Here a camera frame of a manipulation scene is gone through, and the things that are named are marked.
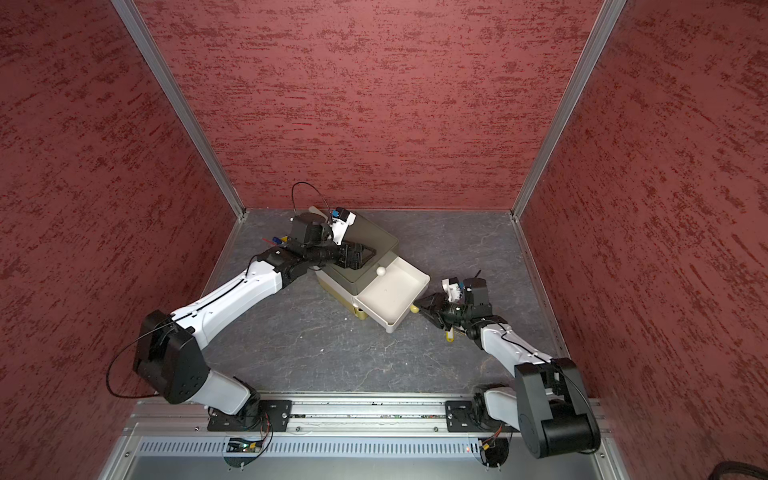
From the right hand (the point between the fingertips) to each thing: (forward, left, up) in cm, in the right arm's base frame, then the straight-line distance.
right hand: (415, 311), depth 84 cm
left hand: (+11, +14, +13) cm, 22 cm away
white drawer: (+4, +9, 0) cm, 9 cm away
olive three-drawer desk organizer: (+2, +19, +4) cm, 19 cm away
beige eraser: (+48, +37, -5) cm, 61 cm away
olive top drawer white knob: (+19, +12, +13) cm, 26 cm away
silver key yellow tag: (-4, -11, -8) cm, 14 cm away
